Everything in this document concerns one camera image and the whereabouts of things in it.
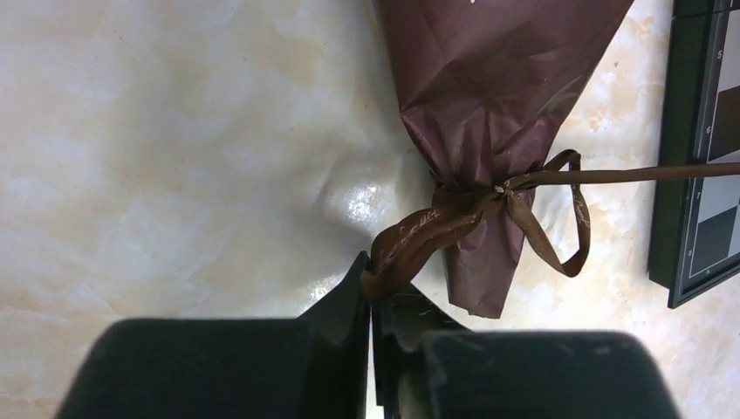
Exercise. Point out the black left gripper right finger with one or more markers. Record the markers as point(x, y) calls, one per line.
point(427, 365)

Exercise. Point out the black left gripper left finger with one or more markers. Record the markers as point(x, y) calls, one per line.
point(310, 366)

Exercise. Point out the brown ribbon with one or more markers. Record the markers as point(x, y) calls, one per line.
point(399, 252)

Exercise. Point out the black white chessboard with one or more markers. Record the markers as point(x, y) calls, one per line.
point(694, 243)

